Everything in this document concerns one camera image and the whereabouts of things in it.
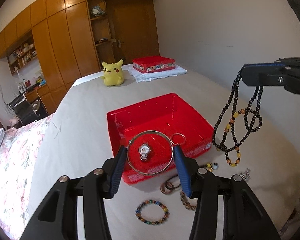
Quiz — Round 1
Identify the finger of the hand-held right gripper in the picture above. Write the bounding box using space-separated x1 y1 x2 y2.
241 68 300 105
242 58 300 73

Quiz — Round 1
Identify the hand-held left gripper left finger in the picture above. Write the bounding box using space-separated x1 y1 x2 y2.
20 145 127 240

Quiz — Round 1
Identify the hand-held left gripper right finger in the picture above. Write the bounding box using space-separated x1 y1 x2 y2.
173 145 282 240

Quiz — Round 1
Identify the black braided cord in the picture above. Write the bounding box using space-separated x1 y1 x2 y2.
164 174 183 189

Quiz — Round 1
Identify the brown amber ring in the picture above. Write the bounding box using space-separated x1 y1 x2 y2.
161 182 176 195

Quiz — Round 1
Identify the brown patterned bead bracelet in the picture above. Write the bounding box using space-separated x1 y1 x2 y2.
180 191 197 210

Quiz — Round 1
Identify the silver wristwatch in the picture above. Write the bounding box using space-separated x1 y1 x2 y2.
138 142 152 161

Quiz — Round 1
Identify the colourful bead bracelet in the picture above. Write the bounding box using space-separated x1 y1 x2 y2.
135 200 169 223

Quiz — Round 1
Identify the black bead necklace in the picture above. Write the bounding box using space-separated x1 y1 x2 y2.
212 70 264 168

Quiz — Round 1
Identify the silver bangle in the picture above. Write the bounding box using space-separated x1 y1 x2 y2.
127 131 175 175

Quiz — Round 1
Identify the silver chain piece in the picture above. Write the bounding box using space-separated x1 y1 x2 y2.
236 169 251 182

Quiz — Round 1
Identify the red plastic box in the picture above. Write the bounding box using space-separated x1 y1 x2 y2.
106 93 215 186

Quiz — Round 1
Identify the white lace cloth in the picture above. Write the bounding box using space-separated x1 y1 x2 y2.
128 64 188 83

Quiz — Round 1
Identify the yellow plush toy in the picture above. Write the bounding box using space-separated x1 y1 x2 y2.
101 59 124 87

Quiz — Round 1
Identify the floral blanket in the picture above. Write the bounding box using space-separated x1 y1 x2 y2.
0 114 56 238

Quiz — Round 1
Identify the wooden desk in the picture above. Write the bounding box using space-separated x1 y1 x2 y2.
23 83 51 103

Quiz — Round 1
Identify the red tin box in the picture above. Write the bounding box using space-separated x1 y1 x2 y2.
132 56 176 74

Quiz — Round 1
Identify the black office chair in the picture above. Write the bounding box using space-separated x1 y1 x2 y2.
8 94 41 125

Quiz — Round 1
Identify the wooden door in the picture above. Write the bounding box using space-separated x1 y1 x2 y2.
106 0 160 65

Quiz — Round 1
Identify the wooden wardrobe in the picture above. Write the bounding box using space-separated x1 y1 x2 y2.
0 0 163 110

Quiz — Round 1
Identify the row of books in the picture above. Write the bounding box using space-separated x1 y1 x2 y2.
8 42 38 67

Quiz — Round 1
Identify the grey plush on shelf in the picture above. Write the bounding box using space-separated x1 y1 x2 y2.
91 6 107 18

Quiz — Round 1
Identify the small silver hoop ring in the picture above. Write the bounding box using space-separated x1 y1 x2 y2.
170 133 187 145

